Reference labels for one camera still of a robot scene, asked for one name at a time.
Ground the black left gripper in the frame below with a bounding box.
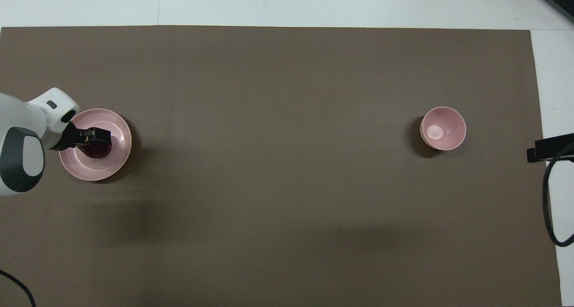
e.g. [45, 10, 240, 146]
[48, 121, 112, 152]

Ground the dark red apple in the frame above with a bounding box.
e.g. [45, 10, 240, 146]
[79, 140, 112, 159]

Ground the pink plate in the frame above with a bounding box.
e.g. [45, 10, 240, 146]
[59, 108, 132, 182]

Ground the pink bowl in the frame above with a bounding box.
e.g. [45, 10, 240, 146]
[420, 106, 467, 151]

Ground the brown table mat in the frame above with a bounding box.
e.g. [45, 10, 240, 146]
[0, 26, 562, 307]

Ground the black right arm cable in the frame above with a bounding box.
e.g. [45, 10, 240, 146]
[542, 143, 574, 247]

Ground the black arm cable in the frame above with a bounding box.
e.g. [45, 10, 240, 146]
[542, 143, 574, 247]
[0, 269, 36, 307]

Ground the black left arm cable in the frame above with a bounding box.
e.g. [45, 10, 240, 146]
[0, 269, 36, 307]

